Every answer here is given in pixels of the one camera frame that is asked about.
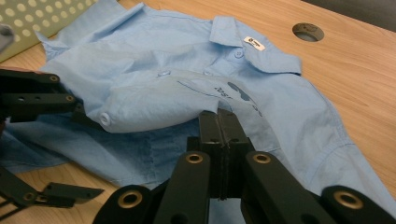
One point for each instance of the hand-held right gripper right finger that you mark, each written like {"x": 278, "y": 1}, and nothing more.
{"x": 233, "y": 146}

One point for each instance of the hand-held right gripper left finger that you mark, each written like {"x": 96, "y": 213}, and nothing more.
{"x": 214, "y": 140}

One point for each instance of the pale green plastic basket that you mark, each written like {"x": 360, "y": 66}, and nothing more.
{"x": 40, "y": 18}

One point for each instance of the light blue shirt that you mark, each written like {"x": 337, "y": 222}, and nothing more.
{"x": 155, "y": 62}

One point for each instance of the dark round table grommet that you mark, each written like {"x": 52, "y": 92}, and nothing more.
{"x": 308, "y": 32}

